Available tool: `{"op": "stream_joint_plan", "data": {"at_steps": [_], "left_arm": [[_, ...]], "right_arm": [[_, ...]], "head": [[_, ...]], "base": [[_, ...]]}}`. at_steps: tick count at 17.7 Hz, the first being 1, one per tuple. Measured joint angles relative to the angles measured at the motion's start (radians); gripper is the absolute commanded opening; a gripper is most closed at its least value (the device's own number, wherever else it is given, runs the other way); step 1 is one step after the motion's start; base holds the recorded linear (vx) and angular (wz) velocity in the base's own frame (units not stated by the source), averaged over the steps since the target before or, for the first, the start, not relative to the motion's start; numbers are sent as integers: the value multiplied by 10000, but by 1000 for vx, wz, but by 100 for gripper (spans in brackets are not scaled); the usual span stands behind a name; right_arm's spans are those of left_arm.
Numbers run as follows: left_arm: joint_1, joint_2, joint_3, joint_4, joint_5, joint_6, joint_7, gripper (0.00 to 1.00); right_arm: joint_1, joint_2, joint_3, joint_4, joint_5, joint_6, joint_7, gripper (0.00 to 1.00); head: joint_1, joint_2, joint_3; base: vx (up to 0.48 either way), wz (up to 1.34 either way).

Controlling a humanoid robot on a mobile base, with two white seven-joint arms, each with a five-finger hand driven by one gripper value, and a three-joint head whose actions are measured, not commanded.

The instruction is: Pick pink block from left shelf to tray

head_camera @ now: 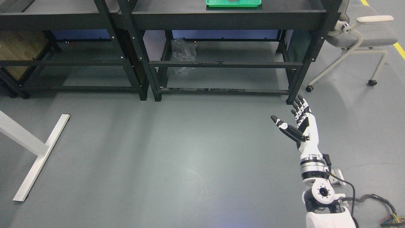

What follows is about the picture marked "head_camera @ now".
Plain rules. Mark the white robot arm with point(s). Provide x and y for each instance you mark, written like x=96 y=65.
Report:
x=323 y=205

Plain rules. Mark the clear plastic bag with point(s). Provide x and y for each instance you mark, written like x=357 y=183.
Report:
x=183 y=51

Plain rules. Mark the black metal shelf right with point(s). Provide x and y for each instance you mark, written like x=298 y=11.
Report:
x=302 y=26

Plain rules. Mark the grey office chair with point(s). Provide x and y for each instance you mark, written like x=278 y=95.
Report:
x=359 y=30

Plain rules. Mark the black metal shelf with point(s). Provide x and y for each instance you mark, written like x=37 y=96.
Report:
x=302 y=26
x=69 y=46

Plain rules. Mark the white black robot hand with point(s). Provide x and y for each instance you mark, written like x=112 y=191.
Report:
x=305 y=134

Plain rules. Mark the black metal shelf left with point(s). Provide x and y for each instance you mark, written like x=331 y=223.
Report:
x=69 y=46

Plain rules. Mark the green plastic tray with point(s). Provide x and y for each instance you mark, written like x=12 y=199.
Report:
x=237 y=4

